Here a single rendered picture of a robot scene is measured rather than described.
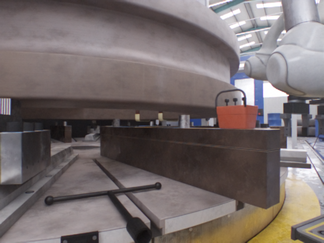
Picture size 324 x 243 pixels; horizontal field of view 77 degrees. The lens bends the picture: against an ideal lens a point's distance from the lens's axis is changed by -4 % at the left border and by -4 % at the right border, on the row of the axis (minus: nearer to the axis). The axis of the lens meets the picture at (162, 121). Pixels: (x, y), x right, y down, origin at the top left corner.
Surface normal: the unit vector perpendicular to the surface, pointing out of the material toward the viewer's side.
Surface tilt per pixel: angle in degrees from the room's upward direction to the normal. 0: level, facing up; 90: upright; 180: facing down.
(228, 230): 90
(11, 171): 90
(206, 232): 90
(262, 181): 90
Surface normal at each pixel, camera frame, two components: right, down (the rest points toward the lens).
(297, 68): -0.40, 0.20
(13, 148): 0.24, -0.01
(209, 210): 0.52, -0.01
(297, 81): -0.33, 0.61
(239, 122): -0.79, 0.11
